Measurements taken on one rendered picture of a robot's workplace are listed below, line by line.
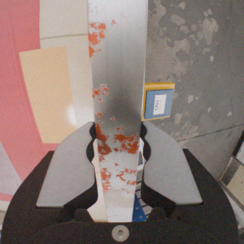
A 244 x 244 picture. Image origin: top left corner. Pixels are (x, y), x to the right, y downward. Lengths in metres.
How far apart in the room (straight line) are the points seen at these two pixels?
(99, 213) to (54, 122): 0.20
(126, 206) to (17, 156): 0.16
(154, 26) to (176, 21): 0.27
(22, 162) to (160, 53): 1.50
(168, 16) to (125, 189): 1.58
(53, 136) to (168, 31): 1.54
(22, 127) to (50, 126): 0.04
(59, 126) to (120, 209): 0.13
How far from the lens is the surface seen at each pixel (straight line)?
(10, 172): 0.27
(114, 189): 0.18
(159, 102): 0.49
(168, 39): 1.63
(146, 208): 0.72
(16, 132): 0.20
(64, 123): 0.17
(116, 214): 0.23
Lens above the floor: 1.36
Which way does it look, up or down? 57 degrees down
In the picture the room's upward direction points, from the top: 148 degrees clockwise
